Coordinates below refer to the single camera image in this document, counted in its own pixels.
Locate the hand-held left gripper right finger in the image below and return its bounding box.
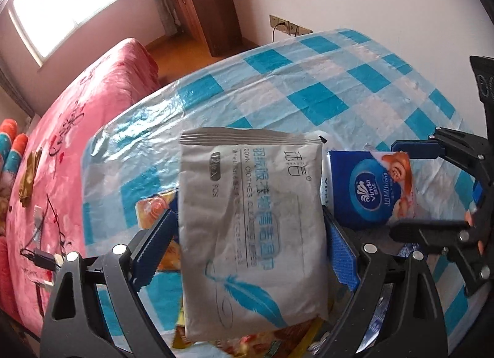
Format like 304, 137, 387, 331
322, 207, 448, 358

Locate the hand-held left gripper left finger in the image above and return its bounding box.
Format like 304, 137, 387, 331
40, 207, 182, 358

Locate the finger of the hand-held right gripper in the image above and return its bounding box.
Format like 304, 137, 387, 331
391, 127, 494, 189
390, 221, 485, 297

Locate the blue tissue pack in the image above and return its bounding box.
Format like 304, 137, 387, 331
322, 150, 417, 231

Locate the grey wipes packet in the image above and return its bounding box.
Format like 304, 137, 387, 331
179, 127, 330, 343

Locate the orange snack packet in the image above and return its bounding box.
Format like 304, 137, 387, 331
135, 192, 182, 277

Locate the blue checkered plastic tablecloth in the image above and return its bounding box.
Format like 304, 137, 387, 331
83, 28, 494, 358

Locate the black charger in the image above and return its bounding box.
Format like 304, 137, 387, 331
21, 248, 58, 270

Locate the yellow red snack packet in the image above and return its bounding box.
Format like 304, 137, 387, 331
172, 292, 333, 358

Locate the gold cloth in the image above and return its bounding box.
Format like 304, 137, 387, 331
19, 148, 43, 208

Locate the pink folded quilt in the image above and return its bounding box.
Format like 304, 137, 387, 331
0, 236, 18, 318

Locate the pink bed blanket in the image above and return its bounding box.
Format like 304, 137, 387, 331
0, 38, 161, 328

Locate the orange teal pillow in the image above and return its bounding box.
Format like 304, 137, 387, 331
0, 119, 18, 150
6, 133, 29, 175

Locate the brown wooden cabinet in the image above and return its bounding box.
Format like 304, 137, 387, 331
154, 0, 244, 58

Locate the window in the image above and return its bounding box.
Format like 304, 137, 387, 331
0, 0, 128, 69

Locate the wall socket strip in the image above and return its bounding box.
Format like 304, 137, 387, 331
269, 15, 313, 36

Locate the black plug with cable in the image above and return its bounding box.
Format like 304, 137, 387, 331
270, 20, 288, 42

